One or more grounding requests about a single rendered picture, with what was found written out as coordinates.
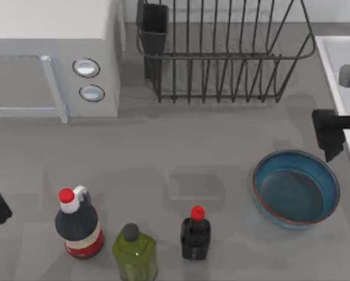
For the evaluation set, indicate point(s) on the white sink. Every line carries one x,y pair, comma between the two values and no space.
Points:
333,76

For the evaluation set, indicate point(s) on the blue bowl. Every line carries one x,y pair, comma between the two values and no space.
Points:
295,187

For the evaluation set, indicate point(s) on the small black bottle red cap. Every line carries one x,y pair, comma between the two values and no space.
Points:
195,240

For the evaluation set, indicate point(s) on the black utensil holder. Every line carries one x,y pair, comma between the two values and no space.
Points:
153,26

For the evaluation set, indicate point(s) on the pale microwave oven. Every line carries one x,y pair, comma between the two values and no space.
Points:
110,73

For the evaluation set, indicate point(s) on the green bottle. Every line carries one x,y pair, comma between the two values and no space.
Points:
134,254

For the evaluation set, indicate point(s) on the small round microwave knob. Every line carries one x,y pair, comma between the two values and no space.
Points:
91,93

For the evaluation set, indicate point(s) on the large round microwave knob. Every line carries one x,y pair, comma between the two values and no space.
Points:
86,67

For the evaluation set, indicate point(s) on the dark bottle with white neck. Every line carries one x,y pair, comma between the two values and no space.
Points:
78,228

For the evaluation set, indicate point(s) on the microwave glass door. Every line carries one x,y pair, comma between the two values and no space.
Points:
17,82

